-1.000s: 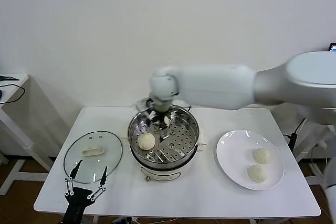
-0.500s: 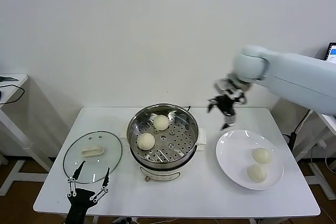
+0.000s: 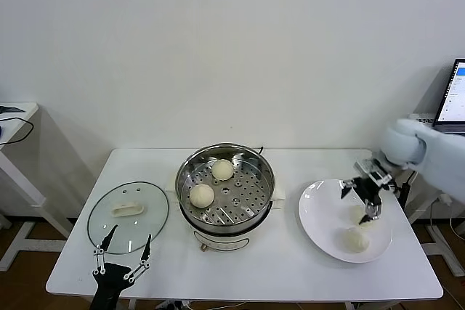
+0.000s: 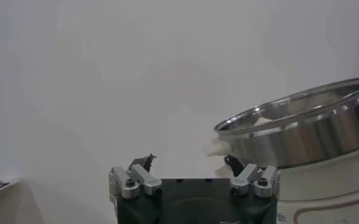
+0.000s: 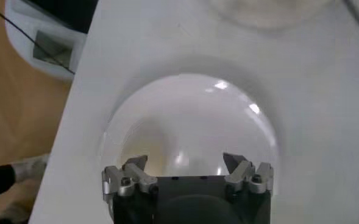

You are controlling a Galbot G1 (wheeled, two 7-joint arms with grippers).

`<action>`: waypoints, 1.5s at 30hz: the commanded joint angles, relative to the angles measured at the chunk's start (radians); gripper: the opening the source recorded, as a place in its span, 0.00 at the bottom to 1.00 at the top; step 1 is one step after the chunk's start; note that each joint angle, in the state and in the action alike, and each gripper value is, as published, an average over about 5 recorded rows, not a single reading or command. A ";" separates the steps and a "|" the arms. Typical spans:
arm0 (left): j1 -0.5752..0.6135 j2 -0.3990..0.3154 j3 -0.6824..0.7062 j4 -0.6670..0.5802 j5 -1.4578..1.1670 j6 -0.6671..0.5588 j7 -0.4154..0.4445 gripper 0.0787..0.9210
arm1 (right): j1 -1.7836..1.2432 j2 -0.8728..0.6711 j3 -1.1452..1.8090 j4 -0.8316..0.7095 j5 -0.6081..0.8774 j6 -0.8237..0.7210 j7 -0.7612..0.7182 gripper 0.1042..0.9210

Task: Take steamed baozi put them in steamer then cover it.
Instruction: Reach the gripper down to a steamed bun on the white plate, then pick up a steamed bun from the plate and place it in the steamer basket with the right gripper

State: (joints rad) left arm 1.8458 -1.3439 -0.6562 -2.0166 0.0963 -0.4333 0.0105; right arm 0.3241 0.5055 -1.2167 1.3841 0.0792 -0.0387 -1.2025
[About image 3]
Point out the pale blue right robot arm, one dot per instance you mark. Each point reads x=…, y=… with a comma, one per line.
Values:
x=403, y=141

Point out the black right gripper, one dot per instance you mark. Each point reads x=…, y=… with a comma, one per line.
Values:
x=368, y=192

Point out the white floor power strip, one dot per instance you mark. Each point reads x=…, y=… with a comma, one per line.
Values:
x=170, y=304

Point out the grey open laptop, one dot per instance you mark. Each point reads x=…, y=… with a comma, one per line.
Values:
x=454, y=92

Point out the perforated steel steamer basket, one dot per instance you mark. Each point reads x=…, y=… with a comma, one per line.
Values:
x=247, y=197

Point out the flat black tool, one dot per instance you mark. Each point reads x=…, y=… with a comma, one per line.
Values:
x=12, y=108

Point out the white label black text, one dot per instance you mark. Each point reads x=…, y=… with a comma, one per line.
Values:
x=425, y=120

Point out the white side table with laptop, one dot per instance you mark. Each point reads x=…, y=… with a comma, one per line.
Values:
x=427, y=125

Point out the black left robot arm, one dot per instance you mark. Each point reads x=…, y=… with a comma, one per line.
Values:
x=105, y=301

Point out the white round plate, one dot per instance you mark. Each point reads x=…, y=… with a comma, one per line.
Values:
x=323, y=215

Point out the white steamed baozi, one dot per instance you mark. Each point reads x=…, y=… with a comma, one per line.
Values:
x=222, y=169
x=354, y=213
x=201, y=195
x=352, y=240

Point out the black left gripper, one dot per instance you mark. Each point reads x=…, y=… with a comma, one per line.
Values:
x=110, y=273

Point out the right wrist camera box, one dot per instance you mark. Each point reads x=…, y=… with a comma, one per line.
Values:
x=376, y=176

